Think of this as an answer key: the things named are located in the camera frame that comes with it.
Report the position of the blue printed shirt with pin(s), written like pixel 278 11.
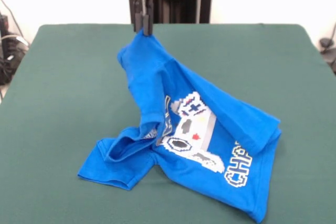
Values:
pixel 157 77

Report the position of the dark green tablecloth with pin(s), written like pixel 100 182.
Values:
pixel 65 90

